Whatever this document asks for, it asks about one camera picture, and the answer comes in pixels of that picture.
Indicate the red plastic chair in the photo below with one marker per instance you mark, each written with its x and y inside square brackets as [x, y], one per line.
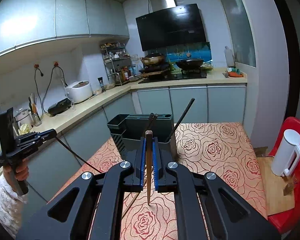
[287, 221]

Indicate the brown wooden chopstick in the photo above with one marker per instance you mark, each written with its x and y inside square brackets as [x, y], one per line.
[149, 197]
[130, 206]

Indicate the blue picture backsplash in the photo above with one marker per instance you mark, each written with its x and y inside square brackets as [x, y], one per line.
[197, 51]

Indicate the black gas hob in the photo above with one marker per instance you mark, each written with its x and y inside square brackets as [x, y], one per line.
[192, 77]

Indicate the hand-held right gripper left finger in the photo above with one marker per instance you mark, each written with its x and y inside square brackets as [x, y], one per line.
[142, 167]

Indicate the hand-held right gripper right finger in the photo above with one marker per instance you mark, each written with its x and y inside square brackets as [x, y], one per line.
[155, 170]

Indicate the grey wall cabinets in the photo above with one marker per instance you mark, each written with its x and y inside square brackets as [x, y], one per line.
[65, 12]

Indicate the person's left hand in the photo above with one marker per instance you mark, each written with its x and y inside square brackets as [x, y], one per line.
[21, 173]

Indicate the golden pan with lid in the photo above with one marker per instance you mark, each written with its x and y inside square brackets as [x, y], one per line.
[152, 59]

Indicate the dark grey utensil holder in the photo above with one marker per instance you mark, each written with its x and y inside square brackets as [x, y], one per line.
[117, 130]

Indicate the beige kitchen countertop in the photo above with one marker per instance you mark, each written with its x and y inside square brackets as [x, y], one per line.
[220, 77]

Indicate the rose-patterned tablecloth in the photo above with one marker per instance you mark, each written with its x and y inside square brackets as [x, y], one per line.
[215, 155]

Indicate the person's left forearm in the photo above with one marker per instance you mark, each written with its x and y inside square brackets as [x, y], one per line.
[2, 205]

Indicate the counter utensil jar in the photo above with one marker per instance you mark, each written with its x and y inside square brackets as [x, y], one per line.
[36, 118]

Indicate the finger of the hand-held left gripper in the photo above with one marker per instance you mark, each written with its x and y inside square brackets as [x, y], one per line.
[32, 143]
[40, 133]

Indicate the black wok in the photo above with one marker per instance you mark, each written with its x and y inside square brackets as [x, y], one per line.
[190, 63]

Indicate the red sauce bottle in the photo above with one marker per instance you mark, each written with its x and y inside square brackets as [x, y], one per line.
[126, 73]

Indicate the metal kitchen rack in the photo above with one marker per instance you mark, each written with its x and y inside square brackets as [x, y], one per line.
[112, 60]

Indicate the clear glass jar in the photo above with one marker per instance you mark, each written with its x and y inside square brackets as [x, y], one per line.
[111, 82]

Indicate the black electric griddle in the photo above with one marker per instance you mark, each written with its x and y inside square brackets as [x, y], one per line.
[60, 106]

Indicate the black range hood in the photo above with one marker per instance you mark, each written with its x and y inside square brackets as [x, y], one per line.
[170, 27]

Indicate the steel pot with lid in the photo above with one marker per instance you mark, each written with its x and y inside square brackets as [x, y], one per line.
[22, 116]

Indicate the orange and green tray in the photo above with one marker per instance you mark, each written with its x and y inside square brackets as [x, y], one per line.
[233, 74]

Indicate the wooden board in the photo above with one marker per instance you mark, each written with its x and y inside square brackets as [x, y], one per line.
[275, 192]

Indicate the frosted glass window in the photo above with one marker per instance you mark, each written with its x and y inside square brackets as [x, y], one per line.
[237, 25]

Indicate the black induction cooker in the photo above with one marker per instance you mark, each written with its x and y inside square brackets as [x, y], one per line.
[153, 68]

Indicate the white rice cooker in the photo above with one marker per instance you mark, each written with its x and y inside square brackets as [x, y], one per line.
[78, 92]

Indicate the pale leafy vegetable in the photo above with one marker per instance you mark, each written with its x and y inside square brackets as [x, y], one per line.
[23, 129]

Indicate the white electric kettle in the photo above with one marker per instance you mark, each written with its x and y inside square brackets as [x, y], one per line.
[283, 152]

